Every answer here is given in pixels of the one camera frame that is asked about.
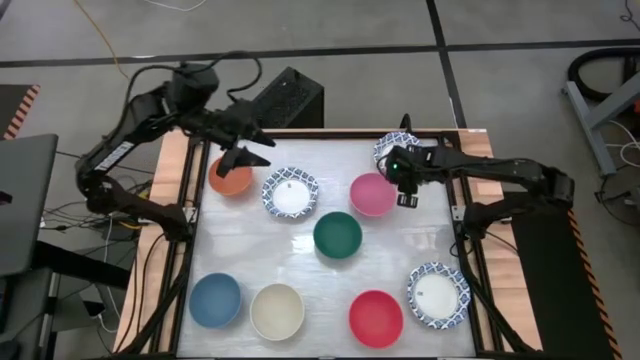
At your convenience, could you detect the black hose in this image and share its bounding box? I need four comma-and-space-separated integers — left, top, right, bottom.
567, 47, 640, 104

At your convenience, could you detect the grey laptop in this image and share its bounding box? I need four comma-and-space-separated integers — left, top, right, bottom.
0, 133, 60, 279

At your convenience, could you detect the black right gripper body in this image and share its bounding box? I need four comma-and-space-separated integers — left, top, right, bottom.
378, 145, 431, 185

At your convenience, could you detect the black perforated box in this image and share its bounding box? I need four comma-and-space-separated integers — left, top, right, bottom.
249, 66, 325, 130

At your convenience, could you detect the yellow cable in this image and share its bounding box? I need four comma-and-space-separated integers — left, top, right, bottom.
73, 0, 130, 81

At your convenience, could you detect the orange bowl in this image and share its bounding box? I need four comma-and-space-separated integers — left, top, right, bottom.
207, 155, 254, 197

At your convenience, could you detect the pink bowl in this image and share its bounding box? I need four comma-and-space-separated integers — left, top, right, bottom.
349, 172, 400, 218

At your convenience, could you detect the red bowl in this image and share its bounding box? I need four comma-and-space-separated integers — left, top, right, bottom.
348, 289, 405, 350

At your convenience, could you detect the small black hazard-striped mat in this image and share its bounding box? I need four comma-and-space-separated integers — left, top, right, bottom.
0, 83, 41, 141

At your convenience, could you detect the green bowl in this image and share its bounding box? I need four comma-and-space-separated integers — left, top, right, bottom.
312, 210, 364, 260

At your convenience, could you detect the cream bowl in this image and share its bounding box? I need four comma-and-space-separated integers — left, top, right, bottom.
249, 283, 306, 342

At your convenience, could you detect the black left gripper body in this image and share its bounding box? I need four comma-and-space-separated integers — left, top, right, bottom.
197, 97, 261, 149

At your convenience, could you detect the white floor cable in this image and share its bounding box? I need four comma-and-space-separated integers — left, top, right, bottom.
144, 0, 209, 14

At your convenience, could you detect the grey metal stand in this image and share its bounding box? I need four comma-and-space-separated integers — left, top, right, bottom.
562, 69, 640, 176

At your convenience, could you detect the black desk stand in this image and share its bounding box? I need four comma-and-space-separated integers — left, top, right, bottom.
0, 239, 132, 360

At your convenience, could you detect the blue patterned paper bowl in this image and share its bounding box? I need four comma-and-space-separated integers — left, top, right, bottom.
373, 131, 424, 169
261, 166, 320, 219
406, 261, 472, 331

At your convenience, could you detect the black aluminium table frame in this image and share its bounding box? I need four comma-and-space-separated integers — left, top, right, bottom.
119, 128, 539, 360

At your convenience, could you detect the large black hazard-striped mat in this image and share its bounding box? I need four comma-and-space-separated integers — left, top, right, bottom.
509, 207, 624, 360

